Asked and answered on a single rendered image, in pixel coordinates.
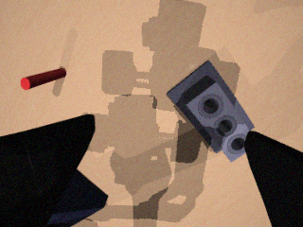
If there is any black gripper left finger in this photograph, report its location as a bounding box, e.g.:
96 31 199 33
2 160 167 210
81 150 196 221
0 114 95 227

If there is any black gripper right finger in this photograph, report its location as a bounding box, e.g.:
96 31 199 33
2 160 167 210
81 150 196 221
243 131 303 227

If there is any dark red peg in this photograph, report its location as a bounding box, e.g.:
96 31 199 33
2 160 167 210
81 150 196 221
20 68 67 90

